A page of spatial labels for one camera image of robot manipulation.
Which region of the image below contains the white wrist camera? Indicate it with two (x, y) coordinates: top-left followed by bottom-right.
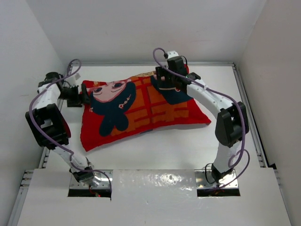
(164, 50), (179, 59)
(66, 73), (80, 86)

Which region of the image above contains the metal base plate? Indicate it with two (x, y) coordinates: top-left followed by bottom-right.
(70, 170), (113, 189)
(195, 169), (240, 189)

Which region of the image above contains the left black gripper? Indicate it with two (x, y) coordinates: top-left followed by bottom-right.
(58, 84), (92, 107)

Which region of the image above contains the red patterned pillowcase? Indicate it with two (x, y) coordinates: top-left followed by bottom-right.
(80, 72), (211, 152)

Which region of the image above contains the aluminium table frame rail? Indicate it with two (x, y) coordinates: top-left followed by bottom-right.
(7, 61), (280, 226)

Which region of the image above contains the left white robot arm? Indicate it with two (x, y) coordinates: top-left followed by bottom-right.
(25, 72), (95, 186)

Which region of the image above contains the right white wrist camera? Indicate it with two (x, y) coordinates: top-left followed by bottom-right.
(164, 50), (179, 59)

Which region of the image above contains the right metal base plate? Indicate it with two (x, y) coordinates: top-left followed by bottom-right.
(195, 169), (240, 189)

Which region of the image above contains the white front cover board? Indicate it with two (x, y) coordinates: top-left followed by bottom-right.
(18, 169), (290, 226)

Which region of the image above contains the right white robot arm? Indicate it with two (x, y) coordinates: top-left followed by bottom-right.
(156, 56), (249, 183)

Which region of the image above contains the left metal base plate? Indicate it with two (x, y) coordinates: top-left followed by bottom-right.
(70, 170), (113, 189)

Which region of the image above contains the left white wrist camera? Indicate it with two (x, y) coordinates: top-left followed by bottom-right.
(66, 73), (80, 86)

